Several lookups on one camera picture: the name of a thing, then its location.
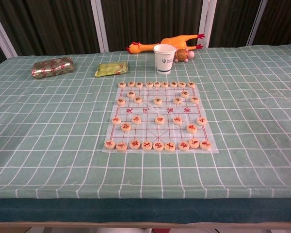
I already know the translucent Chinese chess board sheet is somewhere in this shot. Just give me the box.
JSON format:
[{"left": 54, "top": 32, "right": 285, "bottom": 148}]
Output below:
[{"left": 101, "top": 82, "right": 219, "bottom": 154}]

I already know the green yellow snack packet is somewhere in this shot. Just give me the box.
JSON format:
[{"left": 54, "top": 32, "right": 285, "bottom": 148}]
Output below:
[{"left": 94, "top": 61, "right": 130, "bottom": 78}]

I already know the white paper cup blue logo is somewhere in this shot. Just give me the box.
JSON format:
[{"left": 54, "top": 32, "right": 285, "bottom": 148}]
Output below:
[{"left": 153, "top": 44, "right": 177, "bottom": 75}]

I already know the pink brown turtle toy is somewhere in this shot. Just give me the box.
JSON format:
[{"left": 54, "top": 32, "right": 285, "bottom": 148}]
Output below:
[{"left": 174, "top": 48, "right": 196, "bottom": 64}]

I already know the yellow rubber chicken toy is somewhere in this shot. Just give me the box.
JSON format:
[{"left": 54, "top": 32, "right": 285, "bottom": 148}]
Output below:
[{"left": 126, "top": 33, "right": 206, "bottom": 55}]

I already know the green checked tablecloth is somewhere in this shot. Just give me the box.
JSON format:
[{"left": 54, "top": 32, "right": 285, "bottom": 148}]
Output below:
[{"left": 0, "top": 45, "right": 291, "bottom": 201}]

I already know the dark teal table cover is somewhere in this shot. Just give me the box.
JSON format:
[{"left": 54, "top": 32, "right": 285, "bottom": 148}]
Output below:
[{"left": 0, "top": 198, "right": 291, "bottom": 225}]

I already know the gold red snack packet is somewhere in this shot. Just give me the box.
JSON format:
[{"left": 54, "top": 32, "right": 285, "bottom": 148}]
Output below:
[{"left": 31, "top": 57, "right": 75, "bottom": 80}]

